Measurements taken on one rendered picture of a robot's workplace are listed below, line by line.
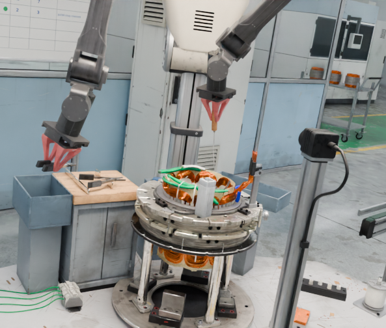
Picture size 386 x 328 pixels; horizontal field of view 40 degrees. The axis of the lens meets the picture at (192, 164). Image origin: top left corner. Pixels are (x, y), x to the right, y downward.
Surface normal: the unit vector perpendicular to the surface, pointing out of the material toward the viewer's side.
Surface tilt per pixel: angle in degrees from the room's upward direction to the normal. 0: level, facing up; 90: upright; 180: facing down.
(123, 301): 0
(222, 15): 90
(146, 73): 90
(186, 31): 90
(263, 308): 0
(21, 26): 90
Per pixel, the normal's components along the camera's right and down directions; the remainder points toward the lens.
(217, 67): -0.04, 0.44
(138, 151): -0.73, 0.09
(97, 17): 0.12, 0.18
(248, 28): -0.29, 0.67
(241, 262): -0.51, 0.17
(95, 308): 0.13, -0.95
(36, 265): 0.52, 0.30
